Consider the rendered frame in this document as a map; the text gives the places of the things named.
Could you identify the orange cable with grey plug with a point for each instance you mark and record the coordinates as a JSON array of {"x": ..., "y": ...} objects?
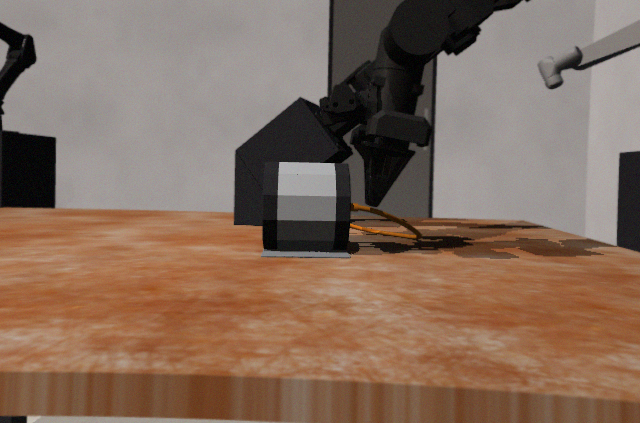
[{"x": 356, "y": 207}]

